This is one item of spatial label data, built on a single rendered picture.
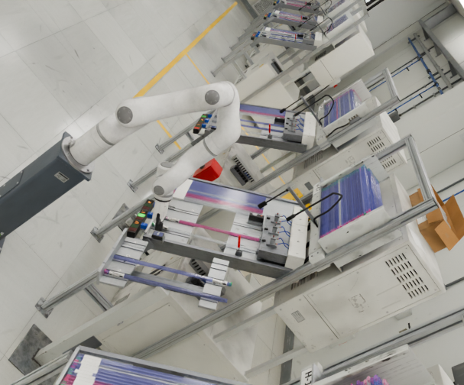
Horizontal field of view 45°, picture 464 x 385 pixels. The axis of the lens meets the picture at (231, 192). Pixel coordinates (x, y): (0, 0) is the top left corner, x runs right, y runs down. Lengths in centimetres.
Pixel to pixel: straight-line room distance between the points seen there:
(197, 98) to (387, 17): 906
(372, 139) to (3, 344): 252
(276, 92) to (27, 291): 481
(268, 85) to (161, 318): 466
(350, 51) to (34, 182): 500
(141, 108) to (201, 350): 130
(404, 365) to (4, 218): 194
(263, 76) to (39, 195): 478
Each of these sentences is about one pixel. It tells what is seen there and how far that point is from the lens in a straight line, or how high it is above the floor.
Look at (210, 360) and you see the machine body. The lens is 304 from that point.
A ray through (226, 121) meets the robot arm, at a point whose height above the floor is 139.
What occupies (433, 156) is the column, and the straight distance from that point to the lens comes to 586.
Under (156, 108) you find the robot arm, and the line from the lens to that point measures 238.
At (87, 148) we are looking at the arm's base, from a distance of 257.
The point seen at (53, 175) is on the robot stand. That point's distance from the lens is 266.
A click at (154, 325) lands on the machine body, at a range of 296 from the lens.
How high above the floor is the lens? 214
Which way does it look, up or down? 22 degrees down
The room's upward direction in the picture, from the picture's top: 58 degrees clockwise
